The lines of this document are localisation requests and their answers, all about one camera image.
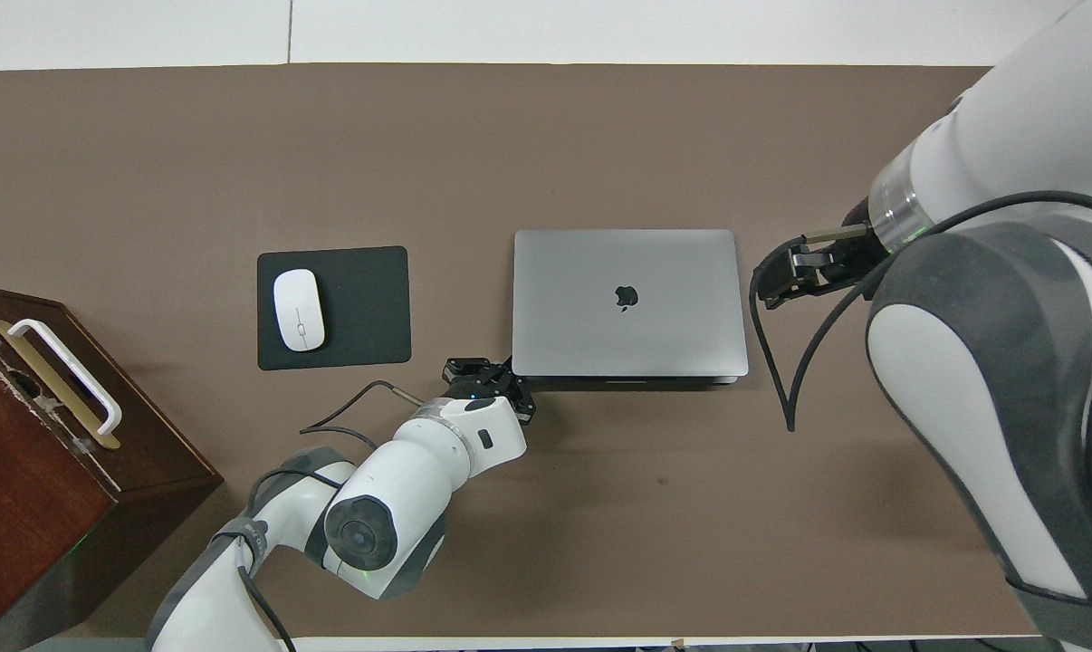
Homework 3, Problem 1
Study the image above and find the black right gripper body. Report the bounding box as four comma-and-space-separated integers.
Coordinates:
804, 234, 877, 291

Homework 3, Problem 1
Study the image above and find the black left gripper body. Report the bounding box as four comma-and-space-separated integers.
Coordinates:
455, 365, 522, 405

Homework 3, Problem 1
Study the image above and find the grey aluminium laptop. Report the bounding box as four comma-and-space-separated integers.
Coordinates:
512, 228, 750, 388

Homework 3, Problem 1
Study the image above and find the black mouse pad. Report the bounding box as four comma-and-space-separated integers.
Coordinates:
256, 245, 412, 371

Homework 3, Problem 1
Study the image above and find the white computer mouse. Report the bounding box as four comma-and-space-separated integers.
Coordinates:
273, 269, 326, 352

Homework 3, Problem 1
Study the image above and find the large brown table mat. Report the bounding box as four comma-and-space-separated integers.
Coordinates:
0, 63, 1040, 640

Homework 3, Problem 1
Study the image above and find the dark wooden box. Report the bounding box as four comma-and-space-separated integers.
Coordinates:
0, 283, 225, 649

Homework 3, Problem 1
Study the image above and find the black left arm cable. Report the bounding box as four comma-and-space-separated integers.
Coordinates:
238, 380, 426, 652

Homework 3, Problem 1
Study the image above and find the white box handle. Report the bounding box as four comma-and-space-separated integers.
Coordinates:
7, 319, 123, 436

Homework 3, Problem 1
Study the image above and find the brass handle plate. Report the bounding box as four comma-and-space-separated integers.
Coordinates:
0, 319, 121, 451

